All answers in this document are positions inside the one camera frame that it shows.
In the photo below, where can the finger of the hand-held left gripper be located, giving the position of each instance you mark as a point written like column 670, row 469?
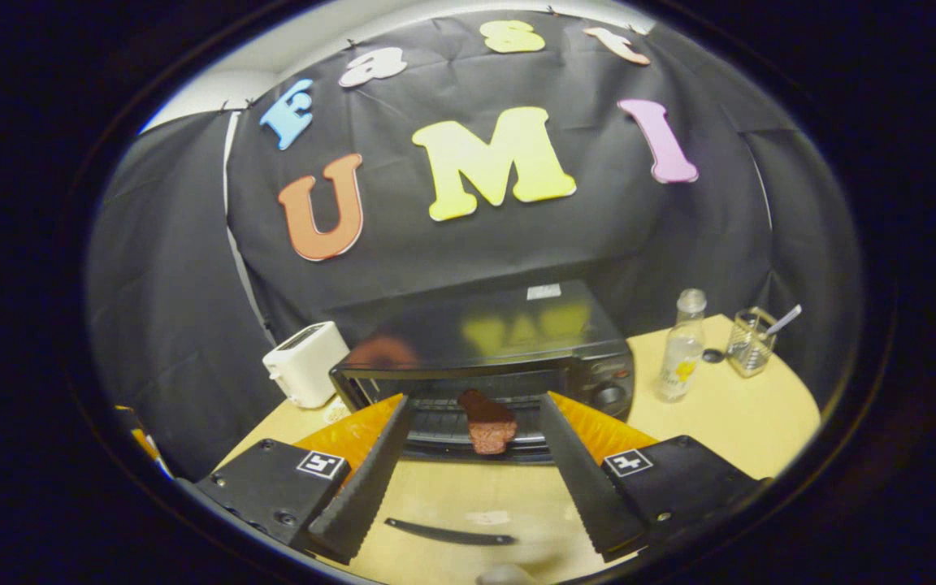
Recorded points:
column 143, row 443

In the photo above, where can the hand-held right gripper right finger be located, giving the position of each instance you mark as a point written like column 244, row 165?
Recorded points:
column 586, row 487

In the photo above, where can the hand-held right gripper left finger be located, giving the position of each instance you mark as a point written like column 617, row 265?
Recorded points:
column 366, row 487

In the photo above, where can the brown meat slice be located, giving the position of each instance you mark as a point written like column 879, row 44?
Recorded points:
column 488, row 431

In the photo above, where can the black electric oven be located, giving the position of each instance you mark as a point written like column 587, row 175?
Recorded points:
column 500, row 333

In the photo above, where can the small white bean dish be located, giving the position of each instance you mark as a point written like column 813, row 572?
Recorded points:
column 338, row 412

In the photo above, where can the white toaster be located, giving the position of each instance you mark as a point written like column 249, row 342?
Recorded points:
column 305, row 370

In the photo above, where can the clear glass bottle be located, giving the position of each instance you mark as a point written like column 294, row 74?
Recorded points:
column 679, row 357

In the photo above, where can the small black round cap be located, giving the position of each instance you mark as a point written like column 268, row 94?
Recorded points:
column 712, row 356

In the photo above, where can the metal spoon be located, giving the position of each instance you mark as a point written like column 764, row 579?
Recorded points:
column 789, row 315

